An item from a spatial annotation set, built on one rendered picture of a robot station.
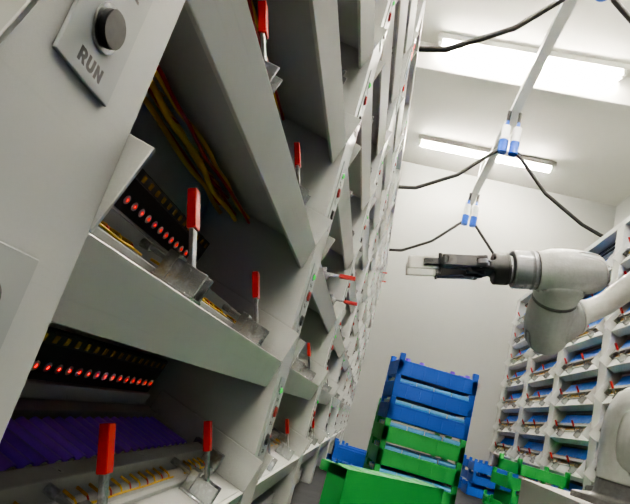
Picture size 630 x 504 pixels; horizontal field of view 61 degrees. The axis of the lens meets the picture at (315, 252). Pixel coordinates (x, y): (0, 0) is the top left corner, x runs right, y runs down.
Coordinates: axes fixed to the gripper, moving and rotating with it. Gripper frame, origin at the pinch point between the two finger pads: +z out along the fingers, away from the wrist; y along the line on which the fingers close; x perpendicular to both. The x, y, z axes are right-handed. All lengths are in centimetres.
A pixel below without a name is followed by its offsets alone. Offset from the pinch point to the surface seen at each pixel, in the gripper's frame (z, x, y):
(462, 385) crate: -24, -21, 83
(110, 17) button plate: 22, -20, -106
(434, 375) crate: -13, -19, 81
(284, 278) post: 25.4, -14.3, -39.7
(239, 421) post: 30, -37, -40
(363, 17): 14, 26, -52
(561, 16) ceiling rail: -82, 171, 116
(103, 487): 30, -41, -83
